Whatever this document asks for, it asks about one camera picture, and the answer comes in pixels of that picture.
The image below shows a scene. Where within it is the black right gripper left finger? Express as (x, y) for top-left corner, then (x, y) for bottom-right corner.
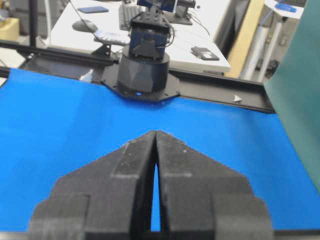
(29, 130), (156, 240)

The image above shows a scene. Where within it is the white office desk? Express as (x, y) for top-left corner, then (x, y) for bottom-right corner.
(49, 0), (230, 73)

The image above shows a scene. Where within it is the black aluminium frame rail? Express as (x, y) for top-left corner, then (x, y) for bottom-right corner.
(0, 41), (276, 114)

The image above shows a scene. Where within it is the black computer mouse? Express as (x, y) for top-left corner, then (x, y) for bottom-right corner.
(72, 19), (98, 33)

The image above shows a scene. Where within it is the small white paper scrap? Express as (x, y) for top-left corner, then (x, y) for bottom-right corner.
(233, 95), (242, 103)

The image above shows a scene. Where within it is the green backdrop sheet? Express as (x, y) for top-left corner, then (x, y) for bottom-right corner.
(264, 0), (320, 190)

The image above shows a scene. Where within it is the grey keyboard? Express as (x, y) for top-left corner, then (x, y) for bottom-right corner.
(118, 4), (137, 31)

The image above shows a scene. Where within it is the blue table mat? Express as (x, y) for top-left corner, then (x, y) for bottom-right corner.
(0, 69), (320, 232)

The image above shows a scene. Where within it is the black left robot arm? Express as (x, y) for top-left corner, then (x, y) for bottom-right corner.
(117, 0), (196, 97)

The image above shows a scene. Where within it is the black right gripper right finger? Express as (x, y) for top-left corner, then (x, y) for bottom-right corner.
(156, 131), (274, 240)

